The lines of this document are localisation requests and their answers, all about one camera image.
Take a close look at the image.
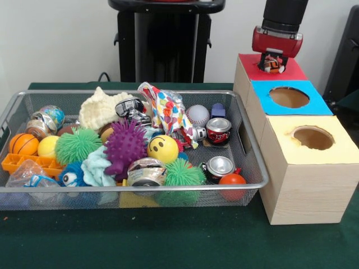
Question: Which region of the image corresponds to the silver mesh bin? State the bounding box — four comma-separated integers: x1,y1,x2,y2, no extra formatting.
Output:
0,89,271,211

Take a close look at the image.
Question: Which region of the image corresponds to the white baseball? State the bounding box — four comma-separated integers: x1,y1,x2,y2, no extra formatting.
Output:
186,105,210,124

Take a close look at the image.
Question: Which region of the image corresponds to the green stringy puffer ball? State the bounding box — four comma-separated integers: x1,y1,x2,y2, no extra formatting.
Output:
164,158,207,187

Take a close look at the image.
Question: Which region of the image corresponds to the black chair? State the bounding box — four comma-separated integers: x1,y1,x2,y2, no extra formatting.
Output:
322,4,359,98

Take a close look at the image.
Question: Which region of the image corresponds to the red ball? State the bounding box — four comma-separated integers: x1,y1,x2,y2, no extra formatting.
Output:
218,173,247,201

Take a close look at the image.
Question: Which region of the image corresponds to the purple spiky rubber toy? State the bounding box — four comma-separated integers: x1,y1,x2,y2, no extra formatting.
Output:
103,119,148,182

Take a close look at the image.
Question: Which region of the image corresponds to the dark green table cloth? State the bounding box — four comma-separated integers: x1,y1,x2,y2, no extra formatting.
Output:
336,89,359,113
0,81,359,269

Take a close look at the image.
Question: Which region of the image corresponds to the crushed red can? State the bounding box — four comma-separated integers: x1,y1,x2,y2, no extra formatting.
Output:
206,117,233,146

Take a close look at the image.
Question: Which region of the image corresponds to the cream cloth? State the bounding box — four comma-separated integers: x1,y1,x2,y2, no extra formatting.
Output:
77,86,135,131

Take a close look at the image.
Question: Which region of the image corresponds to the purple toy block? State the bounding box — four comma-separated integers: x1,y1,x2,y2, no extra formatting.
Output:
210,103,227,119

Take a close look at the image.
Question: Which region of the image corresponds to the crushed black can silver lid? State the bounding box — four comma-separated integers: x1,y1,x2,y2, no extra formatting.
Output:
205,156,237,184

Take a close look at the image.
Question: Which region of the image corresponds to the wooden box with three holes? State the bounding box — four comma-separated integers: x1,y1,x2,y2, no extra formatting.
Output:
234,53,359,225

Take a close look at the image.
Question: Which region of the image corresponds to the orange striped tiger plush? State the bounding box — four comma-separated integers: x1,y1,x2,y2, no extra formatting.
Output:
262,55,286,75

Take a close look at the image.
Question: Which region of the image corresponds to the white cloth with coloured dots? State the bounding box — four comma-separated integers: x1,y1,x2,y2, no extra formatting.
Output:
137,81,200,149

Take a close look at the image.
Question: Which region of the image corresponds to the orange basketball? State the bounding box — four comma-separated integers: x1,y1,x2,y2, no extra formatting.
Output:
8,133,40,156

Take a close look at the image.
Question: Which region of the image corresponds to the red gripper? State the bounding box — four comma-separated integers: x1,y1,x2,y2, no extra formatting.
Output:
251,25,304,74

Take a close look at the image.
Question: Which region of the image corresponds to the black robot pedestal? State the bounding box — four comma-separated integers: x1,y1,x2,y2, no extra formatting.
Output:
108,0,227,84

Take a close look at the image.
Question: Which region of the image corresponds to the yellow smiley ball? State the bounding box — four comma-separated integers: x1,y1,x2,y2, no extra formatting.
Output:
146,134,180,165

